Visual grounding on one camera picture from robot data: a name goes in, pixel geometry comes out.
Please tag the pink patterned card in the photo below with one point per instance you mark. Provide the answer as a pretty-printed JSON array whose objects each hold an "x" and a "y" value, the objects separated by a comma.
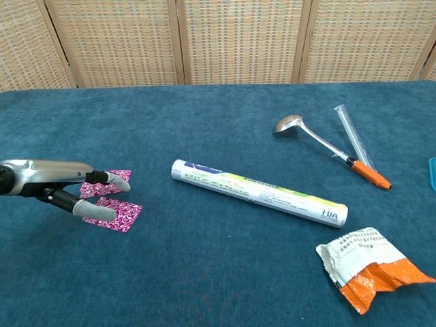
[
  {"x": 126, "y": 214},
  {"x": 93, "y": 190}
]

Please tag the clear plastic tube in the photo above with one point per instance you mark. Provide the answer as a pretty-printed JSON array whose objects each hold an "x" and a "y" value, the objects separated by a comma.
[{"x": 351, "y": 133}]

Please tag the teal table cloth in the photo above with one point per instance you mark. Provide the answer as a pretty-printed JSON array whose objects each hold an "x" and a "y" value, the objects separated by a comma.
[{"x": 190, "y": 265}]

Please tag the white orange snack wrapper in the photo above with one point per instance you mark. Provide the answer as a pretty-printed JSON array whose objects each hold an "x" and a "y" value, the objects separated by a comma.
[{"x": 361, "y": 262}]

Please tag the teal plastic container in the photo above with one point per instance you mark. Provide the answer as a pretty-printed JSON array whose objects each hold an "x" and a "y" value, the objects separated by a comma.
[{"x": 433, "y": 173}]

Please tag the white printed cylinder tube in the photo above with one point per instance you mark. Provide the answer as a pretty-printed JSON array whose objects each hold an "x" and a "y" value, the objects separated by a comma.
[{"x": 259, "y": 192}]

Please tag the woven folding screen panel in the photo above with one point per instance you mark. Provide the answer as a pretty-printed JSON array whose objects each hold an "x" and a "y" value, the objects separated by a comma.
[
  {"x": 116, "y": 41},
  {"x": 368, "y": 41},
  {"x": 430, "y": 69},
  {"x": 24, "y": 44},
  {"x": 242, "y": 41}
]

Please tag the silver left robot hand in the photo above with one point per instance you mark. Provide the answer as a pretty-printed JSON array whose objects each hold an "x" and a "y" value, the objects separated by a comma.
[{"x": 44, "y": 173}]

